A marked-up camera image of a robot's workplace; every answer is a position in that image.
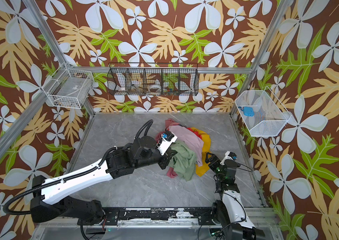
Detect pink cloth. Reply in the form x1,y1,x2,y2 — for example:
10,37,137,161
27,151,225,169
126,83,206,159
169,125,203,167

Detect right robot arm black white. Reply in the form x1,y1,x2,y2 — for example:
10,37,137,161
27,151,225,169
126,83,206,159
205,151,266,240

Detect aluminium frame beam left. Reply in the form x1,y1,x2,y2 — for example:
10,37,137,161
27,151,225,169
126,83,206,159
0,77,53,159

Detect white wire basket right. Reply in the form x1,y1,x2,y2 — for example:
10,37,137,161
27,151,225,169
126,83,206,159
235,87,292,138

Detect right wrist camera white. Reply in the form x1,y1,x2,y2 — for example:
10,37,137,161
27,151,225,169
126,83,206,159
220,151,237,166

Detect aluminium frame post left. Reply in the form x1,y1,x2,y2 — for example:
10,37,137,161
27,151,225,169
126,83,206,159
24,1,95,116

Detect white wire basket left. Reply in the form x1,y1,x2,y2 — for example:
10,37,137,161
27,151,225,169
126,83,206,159
43,64,94,109

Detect black wire basket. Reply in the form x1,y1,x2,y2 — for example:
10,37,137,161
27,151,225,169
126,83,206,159
106,62,199,96

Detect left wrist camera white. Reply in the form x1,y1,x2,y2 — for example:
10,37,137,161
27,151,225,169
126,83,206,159
157,131,177,156

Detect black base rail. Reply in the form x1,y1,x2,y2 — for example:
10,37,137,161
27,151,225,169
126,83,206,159
78,206,239,226

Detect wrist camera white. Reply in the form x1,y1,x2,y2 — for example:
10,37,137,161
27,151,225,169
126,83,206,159
220,151,237,166
157,131,177,156

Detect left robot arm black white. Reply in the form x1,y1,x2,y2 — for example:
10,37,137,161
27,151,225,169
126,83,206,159
3,120,177,225

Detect blue toy in basket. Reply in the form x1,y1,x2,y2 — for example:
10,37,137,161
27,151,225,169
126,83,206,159
238,106,255,117

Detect yellow cloth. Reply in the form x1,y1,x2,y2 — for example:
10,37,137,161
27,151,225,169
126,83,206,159
195,128,211,177

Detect aluminium frame post right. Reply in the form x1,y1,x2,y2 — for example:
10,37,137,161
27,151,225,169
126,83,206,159
230,0,293,116

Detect red cloth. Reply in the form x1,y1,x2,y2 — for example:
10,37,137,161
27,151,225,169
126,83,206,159
187,128,202,139

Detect aluminium frame crossbar back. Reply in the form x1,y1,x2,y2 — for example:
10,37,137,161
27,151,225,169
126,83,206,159
67,65,252,75

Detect green cloth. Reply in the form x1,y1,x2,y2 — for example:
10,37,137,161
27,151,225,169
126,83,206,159
167,141,197,181

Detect aluminium frame post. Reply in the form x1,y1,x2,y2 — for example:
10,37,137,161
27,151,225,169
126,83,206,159
230,0,293,116
24,1,95,116

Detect white wire basket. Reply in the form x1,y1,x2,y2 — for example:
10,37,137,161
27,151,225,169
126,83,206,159
43,64,94,109
235,87,292,138

